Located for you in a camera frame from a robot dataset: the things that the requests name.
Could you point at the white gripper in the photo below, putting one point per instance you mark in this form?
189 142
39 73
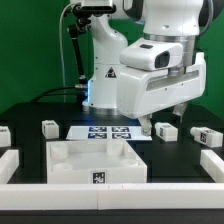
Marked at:
140 93

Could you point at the white square tabletop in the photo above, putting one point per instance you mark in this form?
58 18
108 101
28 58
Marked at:
93 162

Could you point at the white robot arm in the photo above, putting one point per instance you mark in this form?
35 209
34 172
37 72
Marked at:
176 21

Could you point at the white right fence bar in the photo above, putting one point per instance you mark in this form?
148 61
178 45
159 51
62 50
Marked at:
213 165

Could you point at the white fence bar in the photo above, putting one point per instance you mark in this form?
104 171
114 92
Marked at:
9 162
111 196
213 165

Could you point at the white marker sheet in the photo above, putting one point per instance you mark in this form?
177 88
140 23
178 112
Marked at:
130 133

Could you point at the white front fence bar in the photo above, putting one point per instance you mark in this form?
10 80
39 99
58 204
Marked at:
111 196

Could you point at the white left fence bar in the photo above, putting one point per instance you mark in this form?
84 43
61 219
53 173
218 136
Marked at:
9 162

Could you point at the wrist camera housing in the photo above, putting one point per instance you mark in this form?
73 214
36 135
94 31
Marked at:
152 55

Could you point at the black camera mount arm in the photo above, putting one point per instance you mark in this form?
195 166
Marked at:
78 46

